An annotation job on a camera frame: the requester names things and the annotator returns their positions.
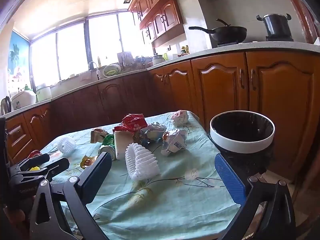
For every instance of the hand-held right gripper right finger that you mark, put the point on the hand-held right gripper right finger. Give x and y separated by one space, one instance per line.
230 180

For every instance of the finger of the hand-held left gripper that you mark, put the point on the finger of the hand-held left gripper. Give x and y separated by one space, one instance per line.
37 159
55 167

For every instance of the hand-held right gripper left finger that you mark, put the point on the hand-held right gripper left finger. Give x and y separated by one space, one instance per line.
98 172

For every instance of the red orange wrapper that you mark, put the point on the red orange wrapper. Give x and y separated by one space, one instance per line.
33 153

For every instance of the yellow green snack pouch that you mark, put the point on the yellow green snack pouch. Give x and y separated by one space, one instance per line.
35 168

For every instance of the brown snack wrapper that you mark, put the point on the brown snack wrapper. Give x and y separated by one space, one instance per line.
88 161

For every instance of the metal drink can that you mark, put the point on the metal drink can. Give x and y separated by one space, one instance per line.
107 152

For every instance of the small white foam fruit net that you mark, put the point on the small white foam fruit net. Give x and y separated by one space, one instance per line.
66 144

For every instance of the green drink carton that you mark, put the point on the green drink carton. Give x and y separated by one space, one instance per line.
108 140

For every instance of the black bin with white rim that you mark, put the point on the black bin with white rim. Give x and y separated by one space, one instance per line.
240 147

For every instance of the beige brown drink carton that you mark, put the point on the beige brown drink carton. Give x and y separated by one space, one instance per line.
97 135

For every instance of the white carton with red print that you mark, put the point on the white carton with red print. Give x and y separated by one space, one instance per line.
121 142

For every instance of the large white foam fruit net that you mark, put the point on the large white foam fruit net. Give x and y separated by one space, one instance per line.
145 162

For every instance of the red snack packet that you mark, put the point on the red snack packet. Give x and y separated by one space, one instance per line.
132 122

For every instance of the blue white wrapper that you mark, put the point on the blue white wrapper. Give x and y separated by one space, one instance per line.
155 131

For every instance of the white red paper wrapper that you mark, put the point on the white red paper wrapper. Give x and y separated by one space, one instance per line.
180 118

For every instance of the light green floral tablecloth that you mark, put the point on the light green floral tablecloth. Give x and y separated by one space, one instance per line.
175 205

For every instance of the white rice cooker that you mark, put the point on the white rice cooker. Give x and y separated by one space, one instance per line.
23 100

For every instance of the electric kettle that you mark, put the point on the electric kettle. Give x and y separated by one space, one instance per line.
5 105

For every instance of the pale green cooker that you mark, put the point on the pale green cooker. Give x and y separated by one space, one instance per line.
43 93

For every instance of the wooden lower cabinets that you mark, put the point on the wooden lower cabinets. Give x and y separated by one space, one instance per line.
220 85

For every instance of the wooden cabinets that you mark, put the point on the wooden cabinets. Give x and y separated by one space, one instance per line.
220 85
165 12

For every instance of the chrome faucet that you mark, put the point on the chrome faucet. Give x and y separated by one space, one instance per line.
96 71

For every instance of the green colander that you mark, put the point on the green colander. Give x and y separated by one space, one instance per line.
111 70

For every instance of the kitchen window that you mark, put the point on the kitchen window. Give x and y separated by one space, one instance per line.
75 50

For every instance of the utensil holder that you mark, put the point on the utensil holder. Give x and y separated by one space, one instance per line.
125 58

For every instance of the dish rack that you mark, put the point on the dish rack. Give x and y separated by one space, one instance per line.
142 62

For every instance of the small white pot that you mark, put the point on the small white pot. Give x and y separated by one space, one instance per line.
157 59

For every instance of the white stone countertop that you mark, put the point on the white stone countertop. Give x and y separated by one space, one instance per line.
225 50

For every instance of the gas stove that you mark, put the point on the gas stove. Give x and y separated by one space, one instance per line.
225 43

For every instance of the condiment jar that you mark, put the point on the condiment jar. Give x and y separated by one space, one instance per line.
183 50

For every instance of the black wok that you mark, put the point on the black wok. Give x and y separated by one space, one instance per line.
227 33

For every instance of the dark cooking pot with lid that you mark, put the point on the dark cooking pot with lid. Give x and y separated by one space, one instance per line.
276 26

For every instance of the wooden upper cabinets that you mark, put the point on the wooden upper cabinets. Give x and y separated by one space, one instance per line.
165 12

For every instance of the blue wall poster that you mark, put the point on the blue wall poster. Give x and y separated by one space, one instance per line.
18 55

